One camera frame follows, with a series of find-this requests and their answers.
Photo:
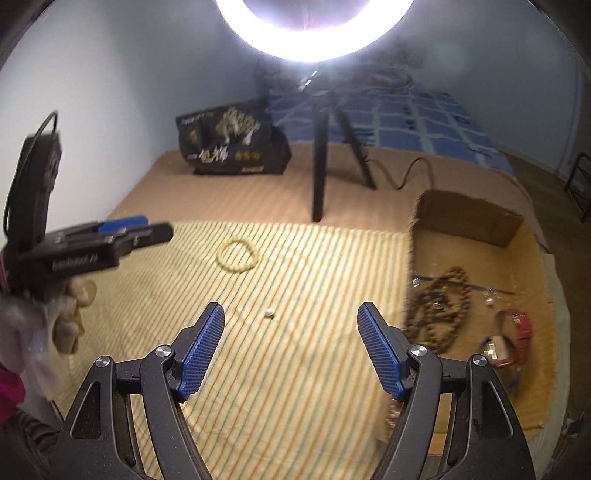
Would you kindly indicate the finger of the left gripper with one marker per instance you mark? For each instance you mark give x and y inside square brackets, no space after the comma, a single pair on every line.
[143,237]
[107,226]

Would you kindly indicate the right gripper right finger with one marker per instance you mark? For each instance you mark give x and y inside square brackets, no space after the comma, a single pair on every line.
[387,347]

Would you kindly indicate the tan bed sheet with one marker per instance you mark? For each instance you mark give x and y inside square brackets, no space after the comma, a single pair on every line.
[169,191]

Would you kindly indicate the cardboard box tray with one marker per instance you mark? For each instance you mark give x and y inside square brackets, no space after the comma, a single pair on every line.
[503,261]

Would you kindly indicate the black snack bag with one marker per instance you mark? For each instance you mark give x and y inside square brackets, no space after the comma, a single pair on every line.
[235,139]

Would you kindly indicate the blue plaid blanket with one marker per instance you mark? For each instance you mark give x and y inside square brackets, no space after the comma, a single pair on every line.
[421,120]

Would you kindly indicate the left gloved hand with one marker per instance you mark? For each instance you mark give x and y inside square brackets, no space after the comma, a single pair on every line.
[35,333]

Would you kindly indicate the red strap wristwatch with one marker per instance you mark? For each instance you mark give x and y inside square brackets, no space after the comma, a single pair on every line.
[510,343]

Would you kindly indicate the black metal rack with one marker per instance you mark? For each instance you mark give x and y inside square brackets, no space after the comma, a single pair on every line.
[578,184]

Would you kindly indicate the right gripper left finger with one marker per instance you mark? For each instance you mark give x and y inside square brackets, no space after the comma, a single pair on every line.
[194,348]

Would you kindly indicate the brown wooden bead mala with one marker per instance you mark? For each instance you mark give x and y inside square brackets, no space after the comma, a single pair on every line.
[437,313]

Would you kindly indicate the ring light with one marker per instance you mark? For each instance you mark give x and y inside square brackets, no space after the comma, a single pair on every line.
[315,44]

